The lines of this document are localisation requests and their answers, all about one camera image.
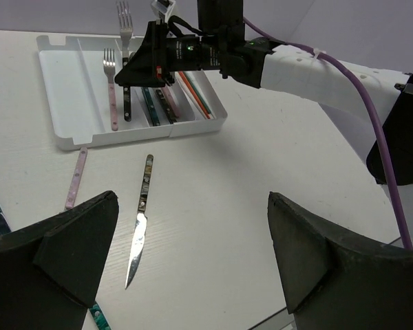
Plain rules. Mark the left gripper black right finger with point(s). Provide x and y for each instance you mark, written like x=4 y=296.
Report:
x=334 y=278

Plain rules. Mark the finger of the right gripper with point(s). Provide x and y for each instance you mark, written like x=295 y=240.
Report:
x=149 y=66

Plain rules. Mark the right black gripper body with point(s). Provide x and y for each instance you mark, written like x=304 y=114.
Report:
x=218 y=43

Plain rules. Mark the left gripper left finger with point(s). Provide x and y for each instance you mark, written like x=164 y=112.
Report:
x=50 y=271

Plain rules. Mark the orange chopstick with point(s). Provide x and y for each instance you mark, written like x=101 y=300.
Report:
x=183 y=74

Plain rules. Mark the dark handled spoon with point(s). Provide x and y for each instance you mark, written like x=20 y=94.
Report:
x=165 y=106

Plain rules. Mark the green chopstick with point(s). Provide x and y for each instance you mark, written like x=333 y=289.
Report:
x=199 y=96

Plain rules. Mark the pink handled fork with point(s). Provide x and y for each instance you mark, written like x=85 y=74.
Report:
x=109 y=68

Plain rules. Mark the green handled spoon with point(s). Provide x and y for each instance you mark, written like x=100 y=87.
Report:
x=151 y=108

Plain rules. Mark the dark handled fork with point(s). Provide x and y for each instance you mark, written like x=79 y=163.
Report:
x=126 y=32

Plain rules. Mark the green handled fork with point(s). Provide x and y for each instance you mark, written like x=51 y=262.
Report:
x=99 y=317

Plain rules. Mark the dark handled knife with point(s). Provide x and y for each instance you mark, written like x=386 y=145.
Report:
x=140 y=228

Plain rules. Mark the pink handled knife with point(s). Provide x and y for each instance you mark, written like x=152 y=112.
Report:
x=76 y=179

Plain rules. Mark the pink handled spoon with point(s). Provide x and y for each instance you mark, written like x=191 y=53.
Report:
x=167 y=93

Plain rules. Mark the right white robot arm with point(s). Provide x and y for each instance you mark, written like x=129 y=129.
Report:
x=303 y=71

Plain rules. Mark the white divided utensil tray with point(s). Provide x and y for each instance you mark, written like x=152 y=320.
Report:
x=77 y=93

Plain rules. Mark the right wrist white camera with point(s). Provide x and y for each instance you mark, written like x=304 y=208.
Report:
x=164 y=9

